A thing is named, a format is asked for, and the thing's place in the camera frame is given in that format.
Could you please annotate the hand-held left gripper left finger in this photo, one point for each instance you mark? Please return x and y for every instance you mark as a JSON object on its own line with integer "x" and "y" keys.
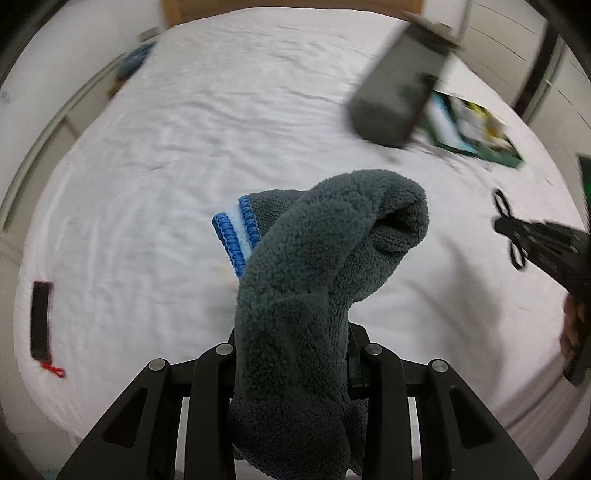
{"x": 212, "y": 378}

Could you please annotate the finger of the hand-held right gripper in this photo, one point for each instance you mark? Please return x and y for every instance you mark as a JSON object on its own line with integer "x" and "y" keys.
{"x": 526, "y": 235}

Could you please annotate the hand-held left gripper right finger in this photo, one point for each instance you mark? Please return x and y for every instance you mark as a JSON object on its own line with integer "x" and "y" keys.
{"x": 383, "y": 383}

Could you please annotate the green tray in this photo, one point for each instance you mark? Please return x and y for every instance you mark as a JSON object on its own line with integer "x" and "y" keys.
{"x": 503, "y": 157}

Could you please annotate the grey towel with blue trim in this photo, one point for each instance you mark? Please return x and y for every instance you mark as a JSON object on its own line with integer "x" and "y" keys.
{"x": 295, "y": 286}

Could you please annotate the person's right hand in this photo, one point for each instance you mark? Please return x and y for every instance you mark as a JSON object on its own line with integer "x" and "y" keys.
{"x": 575, "y": 323}

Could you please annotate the phone in red case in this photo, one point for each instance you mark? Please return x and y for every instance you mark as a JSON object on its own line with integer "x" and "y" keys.
{"x": 41, "y": 318}

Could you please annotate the white wardrobe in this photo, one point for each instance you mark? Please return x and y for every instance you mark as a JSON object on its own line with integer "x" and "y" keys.
{"x": 508, "y": 46}

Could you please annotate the bed with white quilt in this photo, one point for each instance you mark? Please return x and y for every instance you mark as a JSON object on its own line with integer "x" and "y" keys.
{"x": 184, "y": 184}

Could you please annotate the grey plastic pitcher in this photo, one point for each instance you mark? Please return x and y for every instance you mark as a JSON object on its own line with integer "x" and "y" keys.
{"x": 392, "y": 92}

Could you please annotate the wooden nightstand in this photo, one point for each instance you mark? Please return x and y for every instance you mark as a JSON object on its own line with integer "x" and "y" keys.
{"x": 117, "y": 87}

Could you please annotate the blue knitted cloth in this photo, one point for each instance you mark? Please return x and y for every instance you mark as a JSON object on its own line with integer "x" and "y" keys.
{"x": 136, "y": 60}

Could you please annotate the wooden headboard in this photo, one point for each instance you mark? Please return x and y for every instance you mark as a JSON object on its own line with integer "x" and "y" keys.
{"x": 194, "y": 9}

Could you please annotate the wall switch panel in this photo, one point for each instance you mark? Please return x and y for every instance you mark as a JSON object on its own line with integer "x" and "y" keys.
{"x": 147, "y": 33}

